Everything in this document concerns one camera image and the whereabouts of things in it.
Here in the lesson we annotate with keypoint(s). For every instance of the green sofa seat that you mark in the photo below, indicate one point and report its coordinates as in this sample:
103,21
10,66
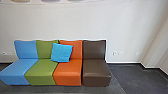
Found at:
40,71

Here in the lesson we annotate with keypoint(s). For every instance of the blue square cushion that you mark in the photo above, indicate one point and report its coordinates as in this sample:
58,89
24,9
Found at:
61,52

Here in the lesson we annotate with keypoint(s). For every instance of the orange sofa seat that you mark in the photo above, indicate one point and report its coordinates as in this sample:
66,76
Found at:
67,72

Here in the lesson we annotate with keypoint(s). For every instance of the brown sofa seat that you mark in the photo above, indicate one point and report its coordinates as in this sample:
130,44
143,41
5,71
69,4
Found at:
96,70

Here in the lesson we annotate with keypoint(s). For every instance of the blue sofa seat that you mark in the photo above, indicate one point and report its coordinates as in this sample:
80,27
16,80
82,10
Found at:
15,71

